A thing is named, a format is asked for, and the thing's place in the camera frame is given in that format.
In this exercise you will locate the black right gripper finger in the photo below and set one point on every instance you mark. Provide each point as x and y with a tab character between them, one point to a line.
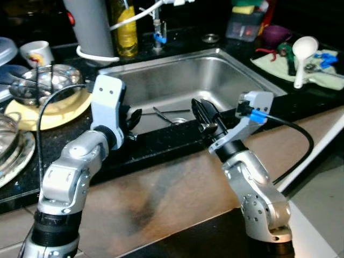
201	112
213	114

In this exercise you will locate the black chopstick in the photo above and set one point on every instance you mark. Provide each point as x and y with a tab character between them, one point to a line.
174	112
52	75
161	115

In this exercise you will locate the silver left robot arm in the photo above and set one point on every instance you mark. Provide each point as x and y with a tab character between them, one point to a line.
64	177

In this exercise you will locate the brown kitchen cabinet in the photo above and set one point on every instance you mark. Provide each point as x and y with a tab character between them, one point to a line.
161	188

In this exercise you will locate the stainless steel sink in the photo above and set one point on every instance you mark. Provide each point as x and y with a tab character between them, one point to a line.
204	75

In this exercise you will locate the yellow plate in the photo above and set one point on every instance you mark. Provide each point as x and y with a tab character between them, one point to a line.
59	118

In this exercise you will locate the pale green cloth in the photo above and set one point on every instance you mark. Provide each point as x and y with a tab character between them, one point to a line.
269	67

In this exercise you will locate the shiny round steel bowl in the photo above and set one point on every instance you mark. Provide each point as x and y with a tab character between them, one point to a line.
67	80

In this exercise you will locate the metal faucet with blue tape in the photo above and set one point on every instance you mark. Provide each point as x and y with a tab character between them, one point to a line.
158	37

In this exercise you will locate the yellow oil bottle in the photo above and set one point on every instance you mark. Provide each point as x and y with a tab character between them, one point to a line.
124	32

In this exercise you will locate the purple cup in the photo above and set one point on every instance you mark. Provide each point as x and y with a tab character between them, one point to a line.
277	36

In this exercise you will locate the grey electric kettle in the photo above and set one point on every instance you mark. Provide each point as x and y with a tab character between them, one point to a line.
88	24

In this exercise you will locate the green yellow sponge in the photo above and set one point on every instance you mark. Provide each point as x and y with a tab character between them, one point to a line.
247	7

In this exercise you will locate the black floor mat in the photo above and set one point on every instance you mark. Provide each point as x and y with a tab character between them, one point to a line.
188	242

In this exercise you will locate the floral print plate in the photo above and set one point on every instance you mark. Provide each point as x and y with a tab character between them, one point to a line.
24	169

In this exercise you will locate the white plastic ladle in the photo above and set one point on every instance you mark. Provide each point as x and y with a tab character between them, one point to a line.
306	47

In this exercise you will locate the red yellow snack bag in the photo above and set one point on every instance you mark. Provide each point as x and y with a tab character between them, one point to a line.
269	13

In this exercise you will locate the white mug with cartoon print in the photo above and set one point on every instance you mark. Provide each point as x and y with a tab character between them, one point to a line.
36	54

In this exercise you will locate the blue plastic clip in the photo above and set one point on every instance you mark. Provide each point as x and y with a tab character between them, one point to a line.
325	58

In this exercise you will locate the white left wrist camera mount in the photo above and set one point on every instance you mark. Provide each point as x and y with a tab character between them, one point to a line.
107	102

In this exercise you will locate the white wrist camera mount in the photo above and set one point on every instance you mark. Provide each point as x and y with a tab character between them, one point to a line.
107	102
255	99

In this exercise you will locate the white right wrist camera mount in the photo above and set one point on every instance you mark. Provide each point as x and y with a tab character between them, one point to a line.
255	99

